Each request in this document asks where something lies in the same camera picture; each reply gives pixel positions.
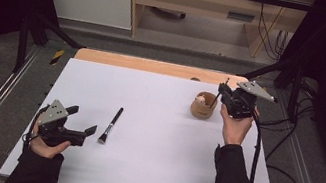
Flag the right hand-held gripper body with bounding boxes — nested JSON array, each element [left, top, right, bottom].
[[218, 76, 281, 126]]

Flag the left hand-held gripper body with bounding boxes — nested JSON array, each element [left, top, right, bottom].
[[33, 97, 92, 153]]

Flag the thick black makeup brush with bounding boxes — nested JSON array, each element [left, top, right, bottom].
[[96, 103, 125, 147]]

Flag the wooden brush holder cup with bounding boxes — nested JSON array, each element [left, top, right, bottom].
[[188, 89, 220, 122]]

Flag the person's left hand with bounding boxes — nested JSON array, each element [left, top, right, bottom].
[[27, 122, 75, 163]]

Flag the person's right hand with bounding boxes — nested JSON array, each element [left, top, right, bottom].
[[214, 101, 261, 151]]

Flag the small beige ball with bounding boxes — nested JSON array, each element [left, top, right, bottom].
[[194, 93, 209, 107]]

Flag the yellow clamp left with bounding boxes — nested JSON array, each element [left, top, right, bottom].
[[49, 47, 66, 68]]

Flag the grey desk label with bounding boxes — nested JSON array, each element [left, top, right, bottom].
[[226, 10, 255, 24]]

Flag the dark chair base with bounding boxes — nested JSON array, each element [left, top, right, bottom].
[[148, 5, 187, 22]]

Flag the left hand-held gripper cable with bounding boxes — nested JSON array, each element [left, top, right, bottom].
[[20, 102, 48, 152]]

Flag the hand-held gripper cable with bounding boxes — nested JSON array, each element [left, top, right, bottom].
[[20, 102, 48, 152], [237, 100, 317, 183]]

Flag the black floor cables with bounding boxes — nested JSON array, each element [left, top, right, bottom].
[[258, 71, 321, 141]]

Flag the right hand-held gripper cable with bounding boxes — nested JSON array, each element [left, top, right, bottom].
[[237, 100, 317, 183]]

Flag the black frame strut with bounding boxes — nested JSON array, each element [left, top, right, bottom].
[[232, 51, 307, 124], [11, 9, 91, 85]]

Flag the black hanging cables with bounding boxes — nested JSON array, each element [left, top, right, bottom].
[[248, 0, 298, 62]]

